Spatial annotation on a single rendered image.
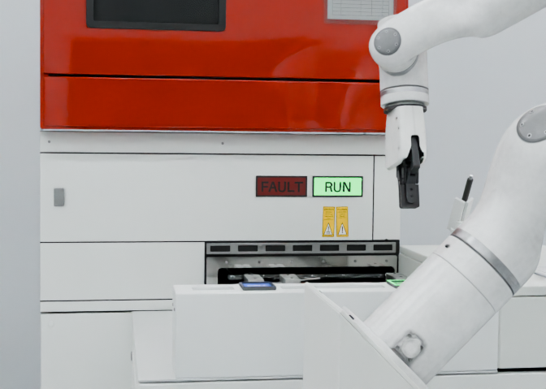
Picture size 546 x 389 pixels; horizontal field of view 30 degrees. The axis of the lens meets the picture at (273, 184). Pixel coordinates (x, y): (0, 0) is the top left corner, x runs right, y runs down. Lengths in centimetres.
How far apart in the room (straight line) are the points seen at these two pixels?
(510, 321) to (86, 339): 97
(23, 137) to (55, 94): 155
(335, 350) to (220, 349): 42
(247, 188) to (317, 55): 34
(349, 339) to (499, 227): 27
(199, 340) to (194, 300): 7
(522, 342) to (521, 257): 42
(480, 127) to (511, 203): 260
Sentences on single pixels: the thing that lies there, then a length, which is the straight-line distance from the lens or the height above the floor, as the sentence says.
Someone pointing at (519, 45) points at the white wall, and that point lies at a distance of 405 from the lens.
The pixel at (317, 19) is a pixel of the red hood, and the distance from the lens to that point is 225.
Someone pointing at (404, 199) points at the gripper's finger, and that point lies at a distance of 173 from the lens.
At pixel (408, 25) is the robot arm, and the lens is 168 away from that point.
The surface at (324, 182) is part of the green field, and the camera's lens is 229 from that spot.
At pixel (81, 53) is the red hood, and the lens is 220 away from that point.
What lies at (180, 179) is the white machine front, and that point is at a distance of 225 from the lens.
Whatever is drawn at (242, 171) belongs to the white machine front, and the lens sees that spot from 226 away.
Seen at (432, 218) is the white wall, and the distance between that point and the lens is 393.
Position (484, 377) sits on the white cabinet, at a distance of 178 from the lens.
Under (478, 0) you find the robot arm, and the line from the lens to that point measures 174.
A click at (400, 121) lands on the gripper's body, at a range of 171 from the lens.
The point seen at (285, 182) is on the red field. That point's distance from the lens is 228.
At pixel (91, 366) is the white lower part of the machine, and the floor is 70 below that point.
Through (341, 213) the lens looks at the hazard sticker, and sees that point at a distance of 231.
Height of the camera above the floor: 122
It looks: 3 degrees down
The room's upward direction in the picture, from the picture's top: 1 degrees clockwise
